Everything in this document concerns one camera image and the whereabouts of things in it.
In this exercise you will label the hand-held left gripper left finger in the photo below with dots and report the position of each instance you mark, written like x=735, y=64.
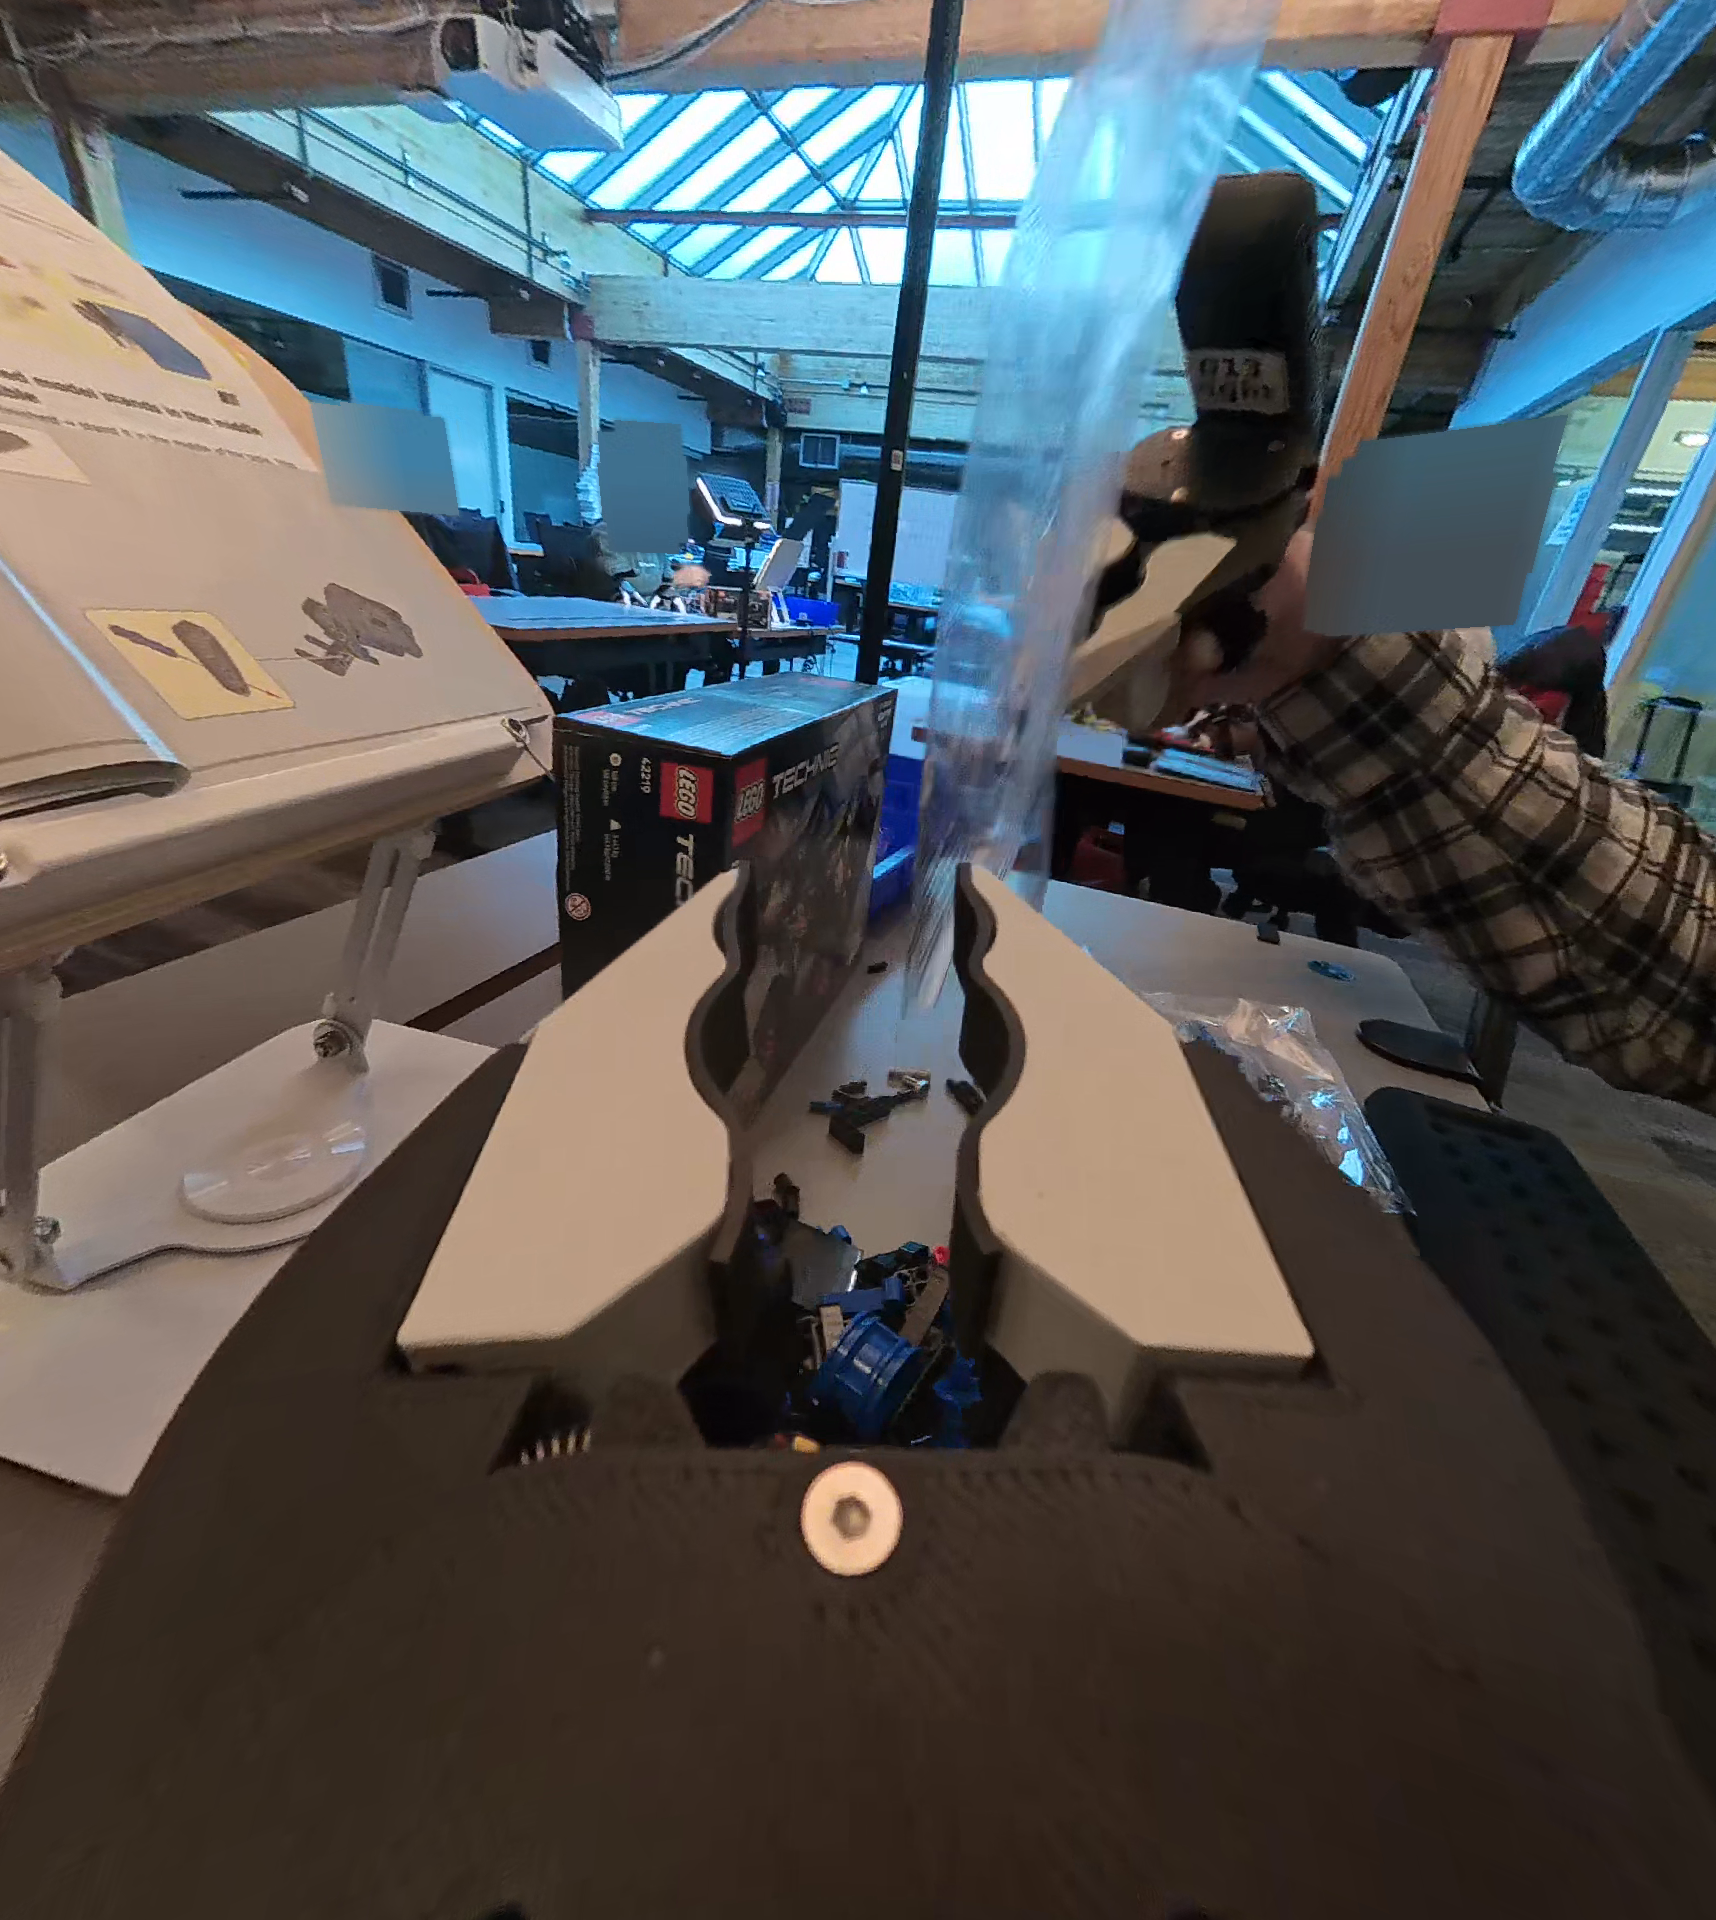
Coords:
x=572, y=1170

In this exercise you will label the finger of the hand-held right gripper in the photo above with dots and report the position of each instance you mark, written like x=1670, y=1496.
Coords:
x=1121, y=563
x=1159, y=600

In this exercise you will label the black steel pole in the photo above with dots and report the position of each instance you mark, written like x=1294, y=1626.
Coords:
x=918, y=375

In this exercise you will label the silver ventilation duct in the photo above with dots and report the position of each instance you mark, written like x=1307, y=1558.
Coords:
x=1652, y=121

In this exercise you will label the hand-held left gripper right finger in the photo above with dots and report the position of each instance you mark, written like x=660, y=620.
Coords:
x=1128, y=1200

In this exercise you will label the open instruction booklet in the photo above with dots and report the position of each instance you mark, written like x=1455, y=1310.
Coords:
x=123, y=524

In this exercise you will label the grey desk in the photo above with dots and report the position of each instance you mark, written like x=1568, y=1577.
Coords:
x=1218, y=944

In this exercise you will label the wooden post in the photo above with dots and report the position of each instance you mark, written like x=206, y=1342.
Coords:
x=1412, y=254

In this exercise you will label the black pin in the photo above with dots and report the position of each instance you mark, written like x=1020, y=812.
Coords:
x=966, y=1094

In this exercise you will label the glass skylight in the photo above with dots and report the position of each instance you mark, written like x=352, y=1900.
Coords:
x=798, y=164

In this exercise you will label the small bag of red parts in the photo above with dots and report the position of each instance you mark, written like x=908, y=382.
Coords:
x=1292, y=1081

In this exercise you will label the blue wheel hub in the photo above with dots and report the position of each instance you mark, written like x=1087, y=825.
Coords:
x=873, y=1358

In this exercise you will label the white stand base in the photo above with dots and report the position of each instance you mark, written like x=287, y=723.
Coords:
x=123, y=1350

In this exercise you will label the printed toy set box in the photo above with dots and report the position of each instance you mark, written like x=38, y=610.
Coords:
x=649, y=841

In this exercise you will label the white ceiling projector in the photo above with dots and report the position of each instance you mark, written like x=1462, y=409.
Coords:
x=528, y=74

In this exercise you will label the blue plastic bin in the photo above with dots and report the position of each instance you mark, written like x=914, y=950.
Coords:
x=901, y=885

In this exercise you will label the dark perforated panel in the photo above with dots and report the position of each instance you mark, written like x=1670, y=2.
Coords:
x=1623, y=1425

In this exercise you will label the clear bag of large parts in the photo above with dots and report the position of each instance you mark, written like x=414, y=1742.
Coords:
x=1039, y=451

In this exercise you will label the background work table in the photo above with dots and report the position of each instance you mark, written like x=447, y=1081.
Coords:
x=619, y=622

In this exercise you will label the pile of loose building parts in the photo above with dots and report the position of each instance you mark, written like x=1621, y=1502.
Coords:
x=859, y=1274

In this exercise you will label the black oval pad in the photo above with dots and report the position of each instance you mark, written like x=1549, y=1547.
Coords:
x=1420, y=1047

